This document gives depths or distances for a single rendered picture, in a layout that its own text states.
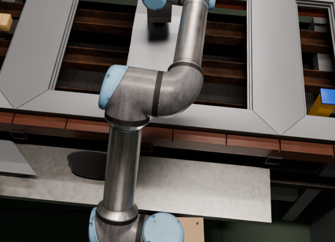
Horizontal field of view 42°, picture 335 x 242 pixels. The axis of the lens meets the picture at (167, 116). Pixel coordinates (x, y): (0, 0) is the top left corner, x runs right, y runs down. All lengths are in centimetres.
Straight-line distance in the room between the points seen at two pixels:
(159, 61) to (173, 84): 50
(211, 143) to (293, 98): 34
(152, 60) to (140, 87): 51
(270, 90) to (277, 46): 21
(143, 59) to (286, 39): 57
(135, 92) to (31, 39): 76
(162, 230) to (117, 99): 39
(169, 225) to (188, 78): 42
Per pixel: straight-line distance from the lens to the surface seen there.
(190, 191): 154
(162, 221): 123
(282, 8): 186
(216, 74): 179
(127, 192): 117
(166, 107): 104
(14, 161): 160
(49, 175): 159
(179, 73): 107
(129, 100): 104
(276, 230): 228
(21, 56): 167
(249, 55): 169
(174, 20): 162
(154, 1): 132
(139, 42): 156
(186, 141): 146
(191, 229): 147
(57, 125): 150
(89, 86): 191
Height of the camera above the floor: 210
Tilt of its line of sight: 59 degrees down
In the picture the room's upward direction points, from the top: 4 degrees clockwise
